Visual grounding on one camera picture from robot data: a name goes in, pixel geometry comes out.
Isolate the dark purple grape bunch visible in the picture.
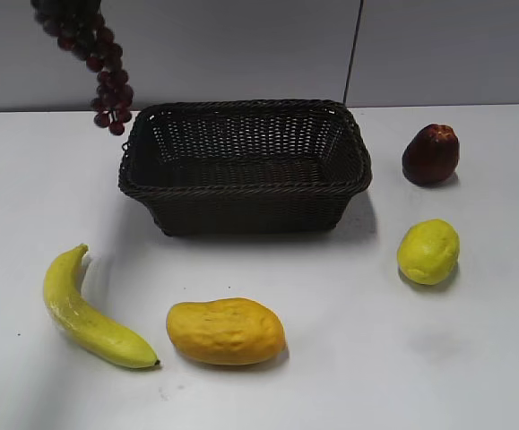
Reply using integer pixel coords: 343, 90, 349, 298
30, 0, 134, 136

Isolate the black woven basket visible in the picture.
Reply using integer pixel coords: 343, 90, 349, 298
118, 99, 372, 237

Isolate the yellow orange mango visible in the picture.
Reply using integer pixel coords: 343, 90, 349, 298
166, 297, 286, 366

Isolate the yellow lemon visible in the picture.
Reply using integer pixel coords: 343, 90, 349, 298
397, 219, 460, 286

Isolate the dark red apple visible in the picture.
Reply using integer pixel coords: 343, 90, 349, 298
402, 124, 460, 185

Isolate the yellow banana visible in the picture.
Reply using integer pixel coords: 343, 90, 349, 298
43, 244, 160, 370

